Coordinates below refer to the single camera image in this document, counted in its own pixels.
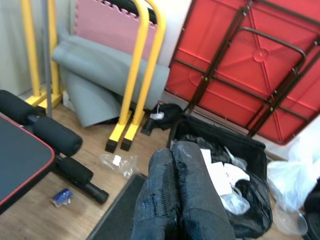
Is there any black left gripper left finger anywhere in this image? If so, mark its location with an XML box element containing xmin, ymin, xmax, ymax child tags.
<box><xmin>129</xmin><ymin>148</ymin><xmax>182</xmax><ymax>240</ymax></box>

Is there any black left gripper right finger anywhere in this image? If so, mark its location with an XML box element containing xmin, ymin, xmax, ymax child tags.
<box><xmin>170</xmin><ymin>140</ymin><xmax>237</xmax><ymax>240</ymax></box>

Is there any black floor mat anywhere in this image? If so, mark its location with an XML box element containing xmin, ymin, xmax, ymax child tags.
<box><xmin>86</xmin><ymin>173</ymin><xmax>148</xmax><ymax>240</ymax></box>

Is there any large white paper sheet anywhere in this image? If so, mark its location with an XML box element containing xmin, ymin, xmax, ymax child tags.
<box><xmin>204</xmin><ymin>161</ymin><xmax>234</xmax><ymax>198</ymax></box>

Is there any clear plastic wrap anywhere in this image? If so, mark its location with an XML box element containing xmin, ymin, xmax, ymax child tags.
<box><xmin>221</xmin><ymin>193</ymin><xmax>252</xmax><ymax>216</ymax></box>

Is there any small white paper sheet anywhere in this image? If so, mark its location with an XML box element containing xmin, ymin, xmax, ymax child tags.
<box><xmin>199</xmin><ymin>149</ymin><xmax>214</xmax><ymax>164</ymax></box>

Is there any torn white paper piece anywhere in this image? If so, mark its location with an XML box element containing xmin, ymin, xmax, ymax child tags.
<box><xmin>223</xmin><ymin>162</ymin><xmax>251</xmax><ymax>187</ymax></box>

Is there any clear plastic bag with label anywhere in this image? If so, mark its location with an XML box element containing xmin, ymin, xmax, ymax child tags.
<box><xmin>99</xmin><ymin>152</ymin><xmax>140</xmax><ymax>179</ymax></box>

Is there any black trash bag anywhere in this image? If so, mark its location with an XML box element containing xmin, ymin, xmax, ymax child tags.
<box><xmin>174</xmin><ymin>133</ymin><xmax>273</xmax><ymax>238</ymax></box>

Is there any black fabric trash bin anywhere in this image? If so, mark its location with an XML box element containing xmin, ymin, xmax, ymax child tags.
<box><xmin>167</xmin><ymin>114</ymin><xmax>274</xmax><ymax>239</ymax></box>

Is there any white plastic shopping bag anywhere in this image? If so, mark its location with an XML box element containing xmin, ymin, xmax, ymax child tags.
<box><xmin>266</xmin><ymin>134</ymin><xmax>320</xmax><ymax>213</ymax></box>

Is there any blue crumpled wrapper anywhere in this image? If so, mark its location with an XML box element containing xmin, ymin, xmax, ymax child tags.
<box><xmin>51</xmin><ymin>187</ymin><xmax>73</xmax><ymax>208</ymax></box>

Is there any clear plastic cup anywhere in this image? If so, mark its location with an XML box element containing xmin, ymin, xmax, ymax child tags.
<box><xmin>274</xmin><ymin>203</ymin><xmax>308</xmax><ymax>236</ymax></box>

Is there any red folding table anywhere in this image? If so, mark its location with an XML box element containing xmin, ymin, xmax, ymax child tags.
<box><xmin>163</xmin><ymin>0</ymin><xmax>320</xmax><ymax>146</ymax></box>

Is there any black red-trimmed workout bench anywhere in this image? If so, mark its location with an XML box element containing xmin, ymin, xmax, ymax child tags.
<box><xmin>0</xmin><ymin>89</ymin><xmax>110</xmax><ymax>216</ymax></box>

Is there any grey rolled foam mat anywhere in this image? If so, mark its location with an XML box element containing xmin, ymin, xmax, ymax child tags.
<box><xmin>51</xmin><ymin>34</ymin><xmax>171</xmax><ymax>128</ymax></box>

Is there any grey metal pole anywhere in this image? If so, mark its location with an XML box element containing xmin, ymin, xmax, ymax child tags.
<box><xmin>41</xmin><ymin>0</ymin><xmax>54</xmax><ymax>118</ymax></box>

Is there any pink foam puzzle mat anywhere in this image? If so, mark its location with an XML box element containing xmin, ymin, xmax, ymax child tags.
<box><xmin>74</xmin><ymin>0</ymin><xmax>161</xmax><ymax>60</ymax></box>

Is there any yellow tubular exercise frame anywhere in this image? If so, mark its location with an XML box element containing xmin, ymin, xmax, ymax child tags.
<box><xmin>20</xmin><ymin>0</ymin><xmax>168</xmax><ymax>153</ymax></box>

